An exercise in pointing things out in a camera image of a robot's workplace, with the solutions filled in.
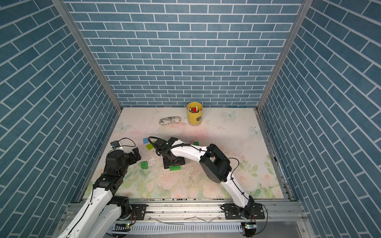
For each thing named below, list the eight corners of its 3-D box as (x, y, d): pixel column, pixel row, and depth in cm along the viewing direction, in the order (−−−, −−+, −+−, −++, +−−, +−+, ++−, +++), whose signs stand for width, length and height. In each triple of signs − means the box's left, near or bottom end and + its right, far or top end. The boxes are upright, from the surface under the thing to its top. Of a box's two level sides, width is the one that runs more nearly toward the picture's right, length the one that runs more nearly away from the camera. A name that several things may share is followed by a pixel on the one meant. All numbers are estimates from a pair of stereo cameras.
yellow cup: (187, 126, 111) (186, 113, 100) (187, 115, 119) (187, 101, 108) (202, 127, 111) (203, 113, 100) (202, 115, 119) (202, 101, 108)
